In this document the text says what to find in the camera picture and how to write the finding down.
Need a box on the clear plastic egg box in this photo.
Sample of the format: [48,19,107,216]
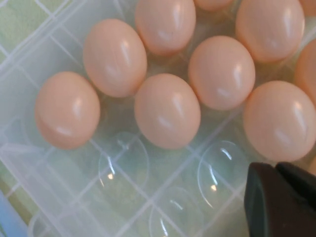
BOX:
[0,0,316,237]

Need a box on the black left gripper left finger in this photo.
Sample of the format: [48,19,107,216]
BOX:
[244,162,316,237]

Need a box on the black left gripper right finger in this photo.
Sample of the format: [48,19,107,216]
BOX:
[276,161,316,207]

